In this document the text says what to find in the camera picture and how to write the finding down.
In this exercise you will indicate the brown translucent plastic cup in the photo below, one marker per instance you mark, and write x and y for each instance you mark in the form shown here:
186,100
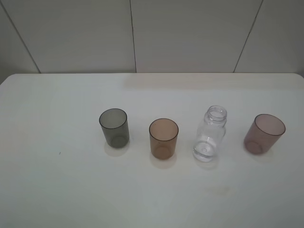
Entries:
163,137

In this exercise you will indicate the clear plastic water bottle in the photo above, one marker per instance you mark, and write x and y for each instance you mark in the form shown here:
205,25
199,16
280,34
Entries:
210,133

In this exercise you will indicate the purple translucent plastic cup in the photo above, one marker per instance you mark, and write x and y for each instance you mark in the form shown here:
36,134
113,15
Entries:
263,133

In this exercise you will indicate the grey translucent plastic cup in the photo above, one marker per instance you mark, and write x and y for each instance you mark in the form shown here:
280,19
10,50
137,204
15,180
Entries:
114,123

